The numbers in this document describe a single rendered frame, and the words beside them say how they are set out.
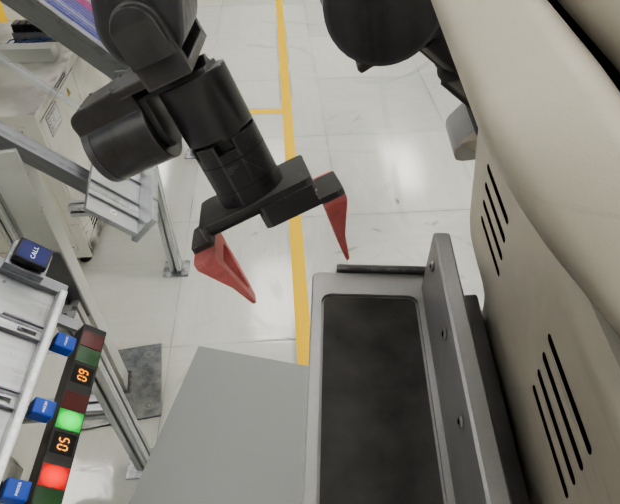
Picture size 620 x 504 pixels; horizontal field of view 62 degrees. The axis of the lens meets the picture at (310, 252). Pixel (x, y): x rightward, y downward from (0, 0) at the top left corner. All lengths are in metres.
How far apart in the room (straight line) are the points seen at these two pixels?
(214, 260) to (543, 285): 0.28
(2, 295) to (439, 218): 1.64
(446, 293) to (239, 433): 0.56
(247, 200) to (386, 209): 1.74
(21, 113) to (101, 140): 1.26
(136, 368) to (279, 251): 0.66
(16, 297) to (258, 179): 0.56
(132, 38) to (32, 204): 0.81
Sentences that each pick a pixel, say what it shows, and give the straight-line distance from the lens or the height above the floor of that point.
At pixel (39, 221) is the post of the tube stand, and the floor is 0.67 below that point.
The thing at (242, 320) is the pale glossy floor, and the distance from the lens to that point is 1.73.
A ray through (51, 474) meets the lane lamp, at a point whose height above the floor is 0.66.
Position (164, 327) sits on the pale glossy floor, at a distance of 1.77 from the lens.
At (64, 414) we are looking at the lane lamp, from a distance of 0.86.
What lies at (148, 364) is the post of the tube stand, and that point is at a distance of 1.68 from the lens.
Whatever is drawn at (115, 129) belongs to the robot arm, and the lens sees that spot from 0.43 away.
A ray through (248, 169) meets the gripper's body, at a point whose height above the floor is 1.11.
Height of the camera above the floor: 1.35
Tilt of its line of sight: 44 degrees down
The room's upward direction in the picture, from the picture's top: straight up
